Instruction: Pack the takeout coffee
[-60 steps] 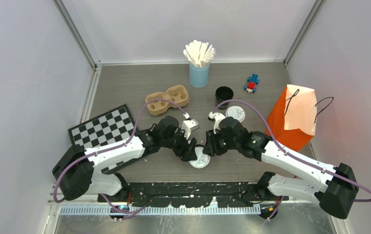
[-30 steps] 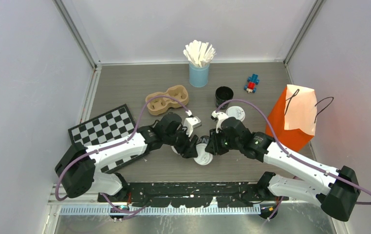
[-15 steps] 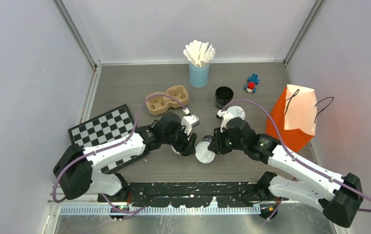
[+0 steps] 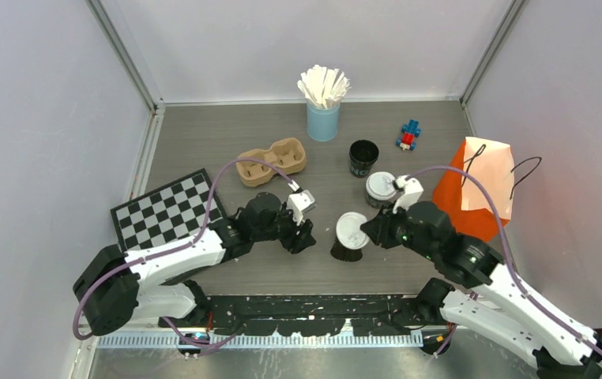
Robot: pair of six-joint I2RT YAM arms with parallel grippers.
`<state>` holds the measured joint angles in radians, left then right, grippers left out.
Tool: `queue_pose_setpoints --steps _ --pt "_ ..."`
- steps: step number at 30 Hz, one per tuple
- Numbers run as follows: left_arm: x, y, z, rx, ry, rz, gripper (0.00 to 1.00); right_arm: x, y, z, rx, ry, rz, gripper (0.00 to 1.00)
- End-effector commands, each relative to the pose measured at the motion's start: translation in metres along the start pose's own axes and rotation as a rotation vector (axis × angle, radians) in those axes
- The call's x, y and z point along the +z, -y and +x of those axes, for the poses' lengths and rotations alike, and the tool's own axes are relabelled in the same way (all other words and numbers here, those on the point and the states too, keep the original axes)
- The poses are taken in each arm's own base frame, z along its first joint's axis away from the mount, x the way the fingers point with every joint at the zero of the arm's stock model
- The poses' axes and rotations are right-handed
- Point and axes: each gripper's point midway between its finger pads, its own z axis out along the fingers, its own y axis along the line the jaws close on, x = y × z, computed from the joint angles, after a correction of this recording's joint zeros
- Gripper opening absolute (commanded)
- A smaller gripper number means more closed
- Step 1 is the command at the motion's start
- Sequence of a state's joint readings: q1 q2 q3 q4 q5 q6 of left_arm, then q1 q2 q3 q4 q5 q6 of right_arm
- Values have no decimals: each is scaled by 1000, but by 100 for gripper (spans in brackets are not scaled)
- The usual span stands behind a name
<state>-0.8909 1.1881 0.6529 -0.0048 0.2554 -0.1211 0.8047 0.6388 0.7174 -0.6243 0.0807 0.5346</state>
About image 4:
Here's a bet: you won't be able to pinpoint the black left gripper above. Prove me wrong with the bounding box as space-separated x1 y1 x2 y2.
253 203 316 253

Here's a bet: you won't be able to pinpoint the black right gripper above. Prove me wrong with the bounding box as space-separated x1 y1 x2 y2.
361 198 438 261

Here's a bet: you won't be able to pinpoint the black paper coffee cup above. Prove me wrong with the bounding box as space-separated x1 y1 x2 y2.
366 193 392 208

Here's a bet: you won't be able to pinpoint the white plastic cup lid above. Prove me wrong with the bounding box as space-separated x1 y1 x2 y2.
366 171 397 201

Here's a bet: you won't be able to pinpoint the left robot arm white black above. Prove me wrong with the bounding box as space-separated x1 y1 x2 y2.
73 190 316 340

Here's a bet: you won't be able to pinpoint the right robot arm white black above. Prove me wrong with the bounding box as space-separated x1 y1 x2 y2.
360 201 602 378

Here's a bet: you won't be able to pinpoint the orange paper takeout bag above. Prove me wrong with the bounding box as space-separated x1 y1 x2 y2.
432 137 542 242

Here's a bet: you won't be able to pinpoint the brown cardboard cup carrier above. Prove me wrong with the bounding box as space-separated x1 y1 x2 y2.
236 137 307 187

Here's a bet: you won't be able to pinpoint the blue red toy blocks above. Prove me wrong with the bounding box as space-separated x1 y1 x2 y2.
396 119 421 151

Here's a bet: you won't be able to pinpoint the blue cylindrical holder cup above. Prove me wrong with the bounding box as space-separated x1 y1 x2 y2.
307 100 341 142

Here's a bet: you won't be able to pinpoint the black white checkerboard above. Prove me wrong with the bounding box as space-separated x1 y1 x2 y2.
111 168 226 252

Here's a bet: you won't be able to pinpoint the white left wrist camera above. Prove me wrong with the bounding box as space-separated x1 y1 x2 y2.
286 180 316 226

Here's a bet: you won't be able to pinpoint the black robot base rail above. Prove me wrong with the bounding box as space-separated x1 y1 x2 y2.
171 295 450 337

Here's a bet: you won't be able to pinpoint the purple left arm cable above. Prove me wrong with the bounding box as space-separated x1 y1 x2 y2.
72 157 302 357

